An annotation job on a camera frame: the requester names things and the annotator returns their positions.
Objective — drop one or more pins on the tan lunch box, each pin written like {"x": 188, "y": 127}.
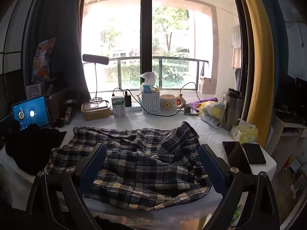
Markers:
{"x": 96, "y": 112}

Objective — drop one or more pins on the black cloth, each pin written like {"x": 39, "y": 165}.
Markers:
{"x": 31, "y": 146}

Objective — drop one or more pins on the white shelf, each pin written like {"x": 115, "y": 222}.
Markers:
{"x": 287, "y": 129}

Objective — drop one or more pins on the white printed box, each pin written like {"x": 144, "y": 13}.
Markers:
{"x": 33, "y": 91}

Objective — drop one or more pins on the white tissue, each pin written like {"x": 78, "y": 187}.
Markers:
{"x": 148, "y": 77}

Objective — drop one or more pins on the purple cloth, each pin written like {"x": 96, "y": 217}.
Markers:
{"x": 208, "y": 100}

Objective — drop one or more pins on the white bear print mug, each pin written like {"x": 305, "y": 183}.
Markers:
{"x": 169, "y": 104}

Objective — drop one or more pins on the black wallet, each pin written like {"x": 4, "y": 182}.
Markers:
{"x": 254, "y": 153}

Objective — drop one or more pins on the plaid pants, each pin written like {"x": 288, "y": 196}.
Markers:
{"x": 144, "y": 167}

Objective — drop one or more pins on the yellow tissue packet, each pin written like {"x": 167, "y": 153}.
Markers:
{"x": 247, "y": 133}

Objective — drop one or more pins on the desk lamp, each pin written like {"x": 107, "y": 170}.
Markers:
{"x": 96, "y": 59}

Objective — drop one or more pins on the black phone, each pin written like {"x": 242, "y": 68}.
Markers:
{"x": 233, "y": 152}

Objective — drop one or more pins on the white tablecloth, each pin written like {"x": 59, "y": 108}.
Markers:
{"x": 211, "y": 134}

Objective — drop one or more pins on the dark grey curtain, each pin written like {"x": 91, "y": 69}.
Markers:
{"x": 60, "y": 40}

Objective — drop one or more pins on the white wet wipes packet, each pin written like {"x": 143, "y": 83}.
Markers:
{"x": 211, "y": 121}

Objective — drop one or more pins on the steel thermos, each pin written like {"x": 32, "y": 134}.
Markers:
{"x": 231, "y": 110}

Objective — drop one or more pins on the black window frame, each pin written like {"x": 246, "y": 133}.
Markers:
{"x": 146, "y": 28}

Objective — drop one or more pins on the yellow plastic bag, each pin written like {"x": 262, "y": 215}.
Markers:
{"x": 213, "y": 109}

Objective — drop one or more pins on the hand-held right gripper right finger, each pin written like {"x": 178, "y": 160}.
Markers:
{"x": 211, "y": 167}

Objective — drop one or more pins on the tablet with blue screen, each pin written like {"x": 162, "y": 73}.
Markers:
{"x": 31, "y": 112}

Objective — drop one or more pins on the black power bank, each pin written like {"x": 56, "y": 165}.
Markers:
{"x": 128, "y": 99}

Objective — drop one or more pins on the brown storage box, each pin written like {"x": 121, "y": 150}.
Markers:
{"x": 57, "y": 103}

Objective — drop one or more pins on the white green milk carton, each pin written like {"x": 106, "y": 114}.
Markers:
{"x": 118, "y": 107}

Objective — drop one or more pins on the yellow curtain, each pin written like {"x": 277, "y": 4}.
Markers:
{"x": 261, "y": 64}

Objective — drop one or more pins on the hanging clothes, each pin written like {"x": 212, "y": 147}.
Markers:
{"x": 236, "y": 50}

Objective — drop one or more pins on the colourful snack bag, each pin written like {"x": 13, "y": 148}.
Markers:
{"x": 43, "y": 60}

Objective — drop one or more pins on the white plastic basket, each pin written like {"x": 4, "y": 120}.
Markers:
{"x": 150, "y": 103}

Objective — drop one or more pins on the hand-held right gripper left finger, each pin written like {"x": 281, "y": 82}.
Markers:
{"x": 93, "y": 167}

